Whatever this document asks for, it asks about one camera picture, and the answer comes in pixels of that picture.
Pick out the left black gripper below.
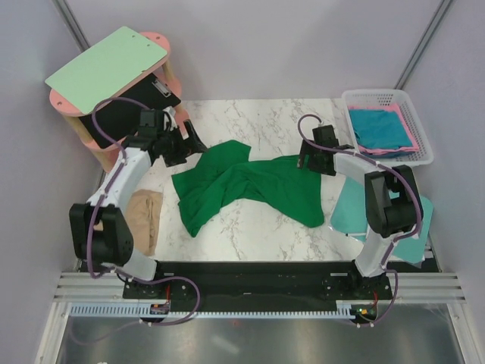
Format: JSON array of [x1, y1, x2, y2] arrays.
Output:
[[158, 121, 208, 168]]

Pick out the green t shirt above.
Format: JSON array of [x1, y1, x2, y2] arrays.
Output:
[[172, 140, 324, 237]]

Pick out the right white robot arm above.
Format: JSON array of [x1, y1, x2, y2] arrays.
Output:
[[297, 140, 423, 299]]

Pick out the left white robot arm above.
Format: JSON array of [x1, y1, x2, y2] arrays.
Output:
[[69, 115, 207, 298]]

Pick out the blue t shirt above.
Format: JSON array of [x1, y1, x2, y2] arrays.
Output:
[[349, 109, 413, 150]]

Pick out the teal cutting board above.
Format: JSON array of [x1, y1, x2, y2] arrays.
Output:
[[330, 177, 433, 264]]

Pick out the black clipboard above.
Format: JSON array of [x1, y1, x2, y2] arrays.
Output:
[[79, 74, 181, 148]]

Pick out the beige folded t shirt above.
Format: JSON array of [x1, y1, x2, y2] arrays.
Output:
[[108, 190, 163, 256]]

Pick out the pink t shirt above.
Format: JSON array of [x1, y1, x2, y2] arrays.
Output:
[[348, 103, 419, 158]]

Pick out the light green board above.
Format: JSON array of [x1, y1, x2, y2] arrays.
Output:
[[45, 27, 167, 115]]

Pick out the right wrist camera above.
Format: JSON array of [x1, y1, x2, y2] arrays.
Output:
[[312, 125, 353, 150]]

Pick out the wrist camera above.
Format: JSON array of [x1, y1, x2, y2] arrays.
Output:
[[312, 125, 353, 150], [138, 107, 177, 133]]

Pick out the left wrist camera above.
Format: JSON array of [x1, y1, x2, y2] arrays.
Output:
[[138, 107, 177, 133]]

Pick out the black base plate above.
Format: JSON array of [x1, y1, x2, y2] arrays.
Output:
[[79, 260, 443, 314]]

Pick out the aluminium rail frame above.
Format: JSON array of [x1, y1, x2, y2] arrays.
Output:
[[44, 264, 480, 363]]

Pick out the white slotted cable duct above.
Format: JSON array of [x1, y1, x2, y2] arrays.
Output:
[[69, 303, 363, 319]]

